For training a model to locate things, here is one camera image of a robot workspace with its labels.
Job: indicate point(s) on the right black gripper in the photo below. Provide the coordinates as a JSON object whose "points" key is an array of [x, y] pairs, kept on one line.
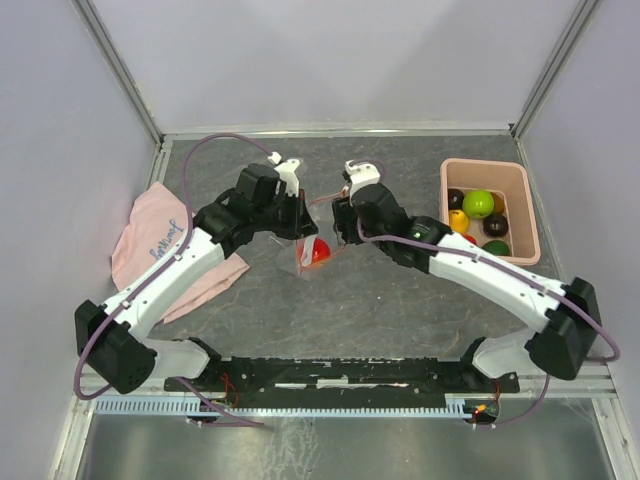
{"points": [[343, 212]]}

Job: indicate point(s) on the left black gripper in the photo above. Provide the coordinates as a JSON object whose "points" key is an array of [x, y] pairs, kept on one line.
{"points": [[301, 225]]}

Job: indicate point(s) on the red apple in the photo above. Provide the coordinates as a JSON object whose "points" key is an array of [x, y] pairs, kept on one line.
{"points": [[312, 251]]}

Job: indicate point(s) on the clear zip top bag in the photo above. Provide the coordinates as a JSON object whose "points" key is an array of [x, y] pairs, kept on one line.
{"points": [[321, 213]]}

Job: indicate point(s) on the green apple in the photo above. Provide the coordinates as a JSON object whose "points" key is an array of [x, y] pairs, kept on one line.
{"points": [[478, 204]]}

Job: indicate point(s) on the pink plastic bin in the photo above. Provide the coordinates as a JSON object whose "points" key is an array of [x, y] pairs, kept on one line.
{"points": [[510, 181]]}

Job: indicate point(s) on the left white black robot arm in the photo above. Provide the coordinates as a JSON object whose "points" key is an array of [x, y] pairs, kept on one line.
{"points": [[112, 337]]}

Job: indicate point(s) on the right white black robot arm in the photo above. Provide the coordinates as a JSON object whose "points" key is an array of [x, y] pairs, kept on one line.
{"points": [[561, 319]]}

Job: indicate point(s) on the pink folded cloth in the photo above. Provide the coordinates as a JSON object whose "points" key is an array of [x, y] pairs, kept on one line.
{"points": [[156, 222]]}

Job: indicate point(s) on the yellow lemon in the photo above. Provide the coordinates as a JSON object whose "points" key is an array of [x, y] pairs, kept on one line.
{"points": [[459, 221]]}

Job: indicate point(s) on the small red fruit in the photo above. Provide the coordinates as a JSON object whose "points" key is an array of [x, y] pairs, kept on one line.
{"points": [[470, 238]]}

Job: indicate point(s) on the dark green fruit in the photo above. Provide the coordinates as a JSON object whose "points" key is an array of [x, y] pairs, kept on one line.
{"points": [[497, 247]]}

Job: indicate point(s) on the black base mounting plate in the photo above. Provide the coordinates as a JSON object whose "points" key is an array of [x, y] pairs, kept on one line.
{"points": [[332, 384]]}

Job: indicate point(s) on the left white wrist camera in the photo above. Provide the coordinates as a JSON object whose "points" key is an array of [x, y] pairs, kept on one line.
{"points": [[288, 171]]}

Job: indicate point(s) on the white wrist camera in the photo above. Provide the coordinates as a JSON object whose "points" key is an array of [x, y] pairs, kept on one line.
{"points": [[361, 173], [288, 171]]}

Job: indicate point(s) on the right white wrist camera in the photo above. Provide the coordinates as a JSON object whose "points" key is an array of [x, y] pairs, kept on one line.
{"points": [[361, 173]]}

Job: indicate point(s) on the aluminium frame rail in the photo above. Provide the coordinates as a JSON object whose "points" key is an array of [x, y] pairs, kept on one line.
{"points": [[365, 133]]}

